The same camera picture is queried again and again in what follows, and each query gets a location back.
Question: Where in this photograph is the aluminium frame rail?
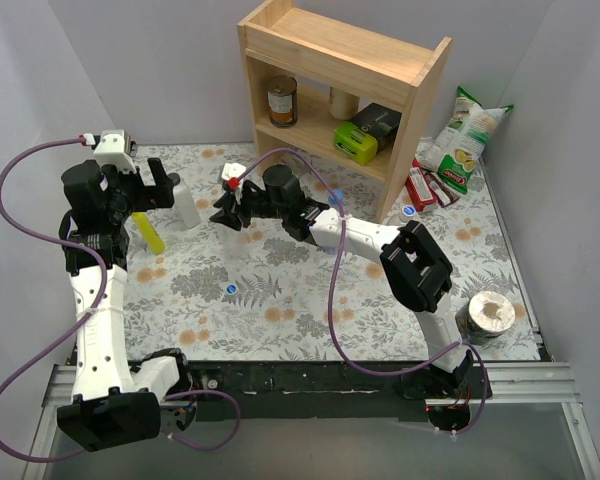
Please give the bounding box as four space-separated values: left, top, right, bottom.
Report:
25 362 600 479

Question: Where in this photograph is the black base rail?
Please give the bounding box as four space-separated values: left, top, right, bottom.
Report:
161 361 492 431

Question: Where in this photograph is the blue bottle cap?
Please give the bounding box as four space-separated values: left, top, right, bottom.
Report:
328 189 344 208

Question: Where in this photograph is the clear plastic bottle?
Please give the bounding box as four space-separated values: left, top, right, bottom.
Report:
216 225 250 262
386 205 417 226

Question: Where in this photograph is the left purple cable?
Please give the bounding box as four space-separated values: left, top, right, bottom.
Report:
0 135 241 464

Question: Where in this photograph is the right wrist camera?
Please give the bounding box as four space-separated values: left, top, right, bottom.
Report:
220 163 246 191

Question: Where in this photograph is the tin can on shelf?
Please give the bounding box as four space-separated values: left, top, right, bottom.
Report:
267 75 298 128

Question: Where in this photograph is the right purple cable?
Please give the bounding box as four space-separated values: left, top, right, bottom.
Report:
234 147 490 435

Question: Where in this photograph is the white bottle black cap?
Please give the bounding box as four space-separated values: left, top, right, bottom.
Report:
169 173 201 229

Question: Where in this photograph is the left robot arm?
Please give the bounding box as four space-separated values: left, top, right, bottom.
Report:
57 158 193 452

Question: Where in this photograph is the red snack packet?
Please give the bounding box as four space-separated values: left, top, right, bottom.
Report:
405 159 459 213

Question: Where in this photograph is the white cup on shelf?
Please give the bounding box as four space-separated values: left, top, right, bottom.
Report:
329 87 360 121

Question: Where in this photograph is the wooden shelf unit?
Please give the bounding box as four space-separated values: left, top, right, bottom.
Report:
237 1 452 220

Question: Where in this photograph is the purple cable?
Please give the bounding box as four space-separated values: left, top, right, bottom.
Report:
234 147 490 435
0 135 241 464

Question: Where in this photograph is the green and black box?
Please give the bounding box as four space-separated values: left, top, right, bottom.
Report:
334 103 401 165

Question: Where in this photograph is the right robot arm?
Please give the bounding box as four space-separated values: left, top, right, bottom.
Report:
211 163 473 398

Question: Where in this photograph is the blue tinted plastic bottle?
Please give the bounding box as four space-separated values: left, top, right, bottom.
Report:
323 189 344 255

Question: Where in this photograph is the green chips bag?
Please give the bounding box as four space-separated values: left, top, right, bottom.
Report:
415 86 514 194

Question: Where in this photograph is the yellow squeeze bottle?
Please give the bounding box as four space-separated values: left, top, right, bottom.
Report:
131 212 165 255

